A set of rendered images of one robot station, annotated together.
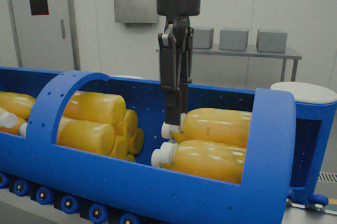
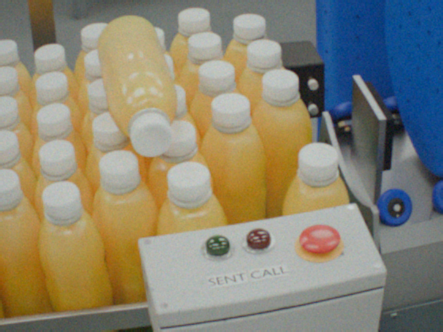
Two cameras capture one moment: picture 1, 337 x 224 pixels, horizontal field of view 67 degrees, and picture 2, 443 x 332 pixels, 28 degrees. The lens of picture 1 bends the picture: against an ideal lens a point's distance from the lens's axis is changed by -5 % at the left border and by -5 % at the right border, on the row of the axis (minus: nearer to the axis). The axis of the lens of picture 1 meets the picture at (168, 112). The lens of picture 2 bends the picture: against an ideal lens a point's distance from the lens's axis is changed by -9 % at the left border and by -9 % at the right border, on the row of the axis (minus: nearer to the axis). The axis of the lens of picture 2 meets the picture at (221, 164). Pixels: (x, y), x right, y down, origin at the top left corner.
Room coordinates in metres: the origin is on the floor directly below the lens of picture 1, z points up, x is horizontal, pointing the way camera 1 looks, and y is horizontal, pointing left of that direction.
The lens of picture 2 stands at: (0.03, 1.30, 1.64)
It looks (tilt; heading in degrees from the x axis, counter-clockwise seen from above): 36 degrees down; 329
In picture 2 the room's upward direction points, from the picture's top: 3 degrees counter-clockwise
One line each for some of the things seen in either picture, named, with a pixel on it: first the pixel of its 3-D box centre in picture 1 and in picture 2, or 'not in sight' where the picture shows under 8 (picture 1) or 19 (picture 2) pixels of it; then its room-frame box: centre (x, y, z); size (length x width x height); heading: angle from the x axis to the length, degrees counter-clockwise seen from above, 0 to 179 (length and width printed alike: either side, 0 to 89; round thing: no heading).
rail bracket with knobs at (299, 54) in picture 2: not in sight; (294, 85); (0.94, 0.64, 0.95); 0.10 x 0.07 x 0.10; 160
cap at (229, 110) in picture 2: not in sight; (230, 110); (0.75, 0.86, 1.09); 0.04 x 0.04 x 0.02
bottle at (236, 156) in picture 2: not in sight; (233, 187); (0.75, 0.86, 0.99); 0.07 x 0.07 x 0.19
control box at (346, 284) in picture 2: not in sight; (263, 296); (0.54, 0.97, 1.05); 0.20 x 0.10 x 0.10; 70
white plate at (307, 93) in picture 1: (303, 91); not in sight; (1.07, -0.58, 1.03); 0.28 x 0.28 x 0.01
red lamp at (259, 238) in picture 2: not in sight; (258, 238); (0.55, 0.96, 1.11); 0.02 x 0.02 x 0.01
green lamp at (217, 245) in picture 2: not in sight; (217, 245); (0.57, 0.99, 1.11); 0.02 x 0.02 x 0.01
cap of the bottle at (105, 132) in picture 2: not in sight; (111, 128); (0.79, 0.98, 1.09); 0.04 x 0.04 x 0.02
